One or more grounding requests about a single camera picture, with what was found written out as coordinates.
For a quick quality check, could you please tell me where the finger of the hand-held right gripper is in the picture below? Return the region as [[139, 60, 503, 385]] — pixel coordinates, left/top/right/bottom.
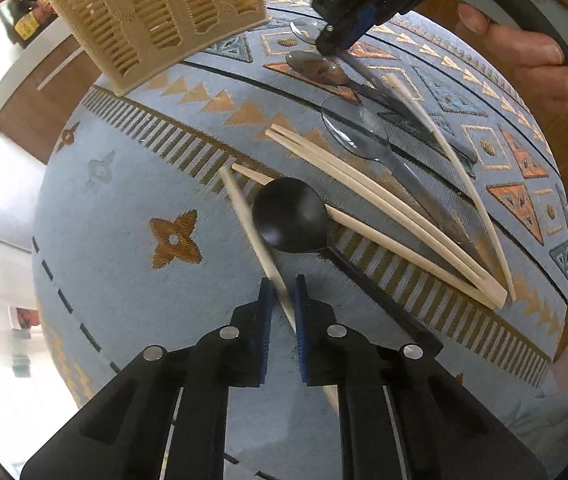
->
[[316, 15, 359, 56], [349, 5, 389, 48]]

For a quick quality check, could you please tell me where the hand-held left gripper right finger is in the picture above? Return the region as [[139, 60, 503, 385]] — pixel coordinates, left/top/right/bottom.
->
[[291, 275, 547, 480]]

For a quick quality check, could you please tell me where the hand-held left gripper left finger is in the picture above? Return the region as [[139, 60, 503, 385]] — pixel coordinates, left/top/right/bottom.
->
[[21, 277, 275, 480]]

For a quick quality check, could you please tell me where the metal spoon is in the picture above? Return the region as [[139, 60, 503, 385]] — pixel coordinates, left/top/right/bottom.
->
[[286, 50, 478, 164], [290, 18, 395, 96]]

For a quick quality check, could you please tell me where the clear plastic spoon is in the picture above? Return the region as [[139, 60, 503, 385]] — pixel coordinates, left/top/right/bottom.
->
[[321, 97, 491, 272]]

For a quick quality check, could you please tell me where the black plastic spoon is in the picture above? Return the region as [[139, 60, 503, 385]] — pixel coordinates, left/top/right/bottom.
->
[[252, 177, 443, 357]]

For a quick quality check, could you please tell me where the curved wooden chopstick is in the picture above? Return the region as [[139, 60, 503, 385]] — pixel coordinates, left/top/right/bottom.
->
[[386, 74, 517, 302]]

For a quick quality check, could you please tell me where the beige plastic utensil basket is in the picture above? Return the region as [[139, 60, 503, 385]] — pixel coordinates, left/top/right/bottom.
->
[[48, 0, 272, 97]]

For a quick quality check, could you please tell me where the person's right hand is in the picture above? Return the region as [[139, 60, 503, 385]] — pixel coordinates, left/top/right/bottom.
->
[[456, 0, 568, 111]]

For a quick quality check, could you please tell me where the blue patterned mat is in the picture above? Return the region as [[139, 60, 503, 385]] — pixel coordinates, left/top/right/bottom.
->
[[31, 0, 568, 480]]

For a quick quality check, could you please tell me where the dark sauce bottle red label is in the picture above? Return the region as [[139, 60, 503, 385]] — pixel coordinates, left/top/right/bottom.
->
[[38, 0, 60, 26]]

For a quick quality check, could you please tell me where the dark sauce bottle yellow label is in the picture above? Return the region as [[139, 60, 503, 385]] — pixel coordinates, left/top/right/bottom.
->
[[10, 0, 47, 50]]

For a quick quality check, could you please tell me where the white kitchen countertop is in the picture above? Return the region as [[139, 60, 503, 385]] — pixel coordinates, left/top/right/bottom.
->
[[0, 12, 82, 128]]

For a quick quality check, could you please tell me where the silver cabinet handle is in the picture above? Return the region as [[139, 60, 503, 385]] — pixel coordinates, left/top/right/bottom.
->
[[37, 52, 79, 91]]

